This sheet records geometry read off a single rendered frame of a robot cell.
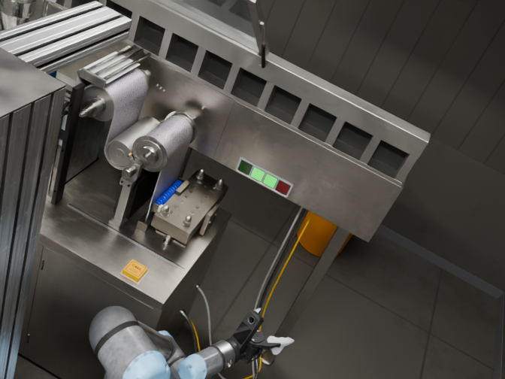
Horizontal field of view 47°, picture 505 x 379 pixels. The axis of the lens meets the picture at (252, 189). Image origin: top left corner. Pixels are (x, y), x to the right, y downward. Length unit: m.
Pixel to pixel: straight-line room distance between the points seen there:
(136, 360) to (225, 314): 2.18
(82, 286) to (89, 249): 0.18
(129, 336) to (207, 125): 1.30
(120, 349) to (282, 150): 1.28
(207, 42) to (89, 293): 1.08
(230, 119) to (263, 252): 1.71
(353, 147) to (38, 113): 1.63
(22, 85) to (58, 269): 1.53
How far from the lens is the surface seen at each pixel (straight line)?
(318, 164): 2.36
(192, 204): 2.42
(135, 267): 2.24
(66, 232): 2.34
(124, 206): 2.36
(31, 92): 0.95
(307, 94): 2.26
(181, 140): 2.31
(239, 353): 1.70
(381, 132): 2.25
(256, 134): 2.39
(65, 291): 2.48
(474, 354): 4.28
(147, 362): 1.33
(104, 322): 1.38
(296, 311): 3.04
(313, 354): 3.54
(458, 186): 4.42
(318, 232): 4.02
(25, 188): 1.04
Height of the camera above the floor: 2.53
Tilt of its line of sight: 35 degrees down
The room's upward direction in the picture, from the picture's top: 24 degrees clockwise
